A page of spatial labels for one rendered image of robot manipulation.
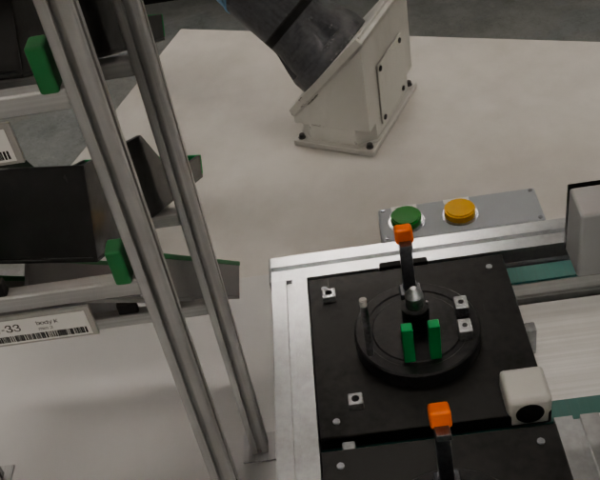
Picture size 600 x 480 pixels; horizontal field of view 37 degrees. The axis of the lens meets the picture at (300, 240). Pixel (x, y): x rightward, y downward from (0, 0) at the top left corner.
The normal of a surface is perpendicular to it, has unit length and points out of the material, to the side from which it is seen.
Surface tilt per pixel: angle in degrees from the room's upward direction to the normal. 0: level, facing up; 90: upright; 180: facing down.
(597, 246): 90
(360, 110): 90
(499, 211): 0
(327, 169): 0
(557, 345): 0
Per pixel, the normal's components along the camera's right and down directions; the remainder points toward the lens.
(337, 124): -0.41, 0.65
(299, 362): -0.15, -0.74
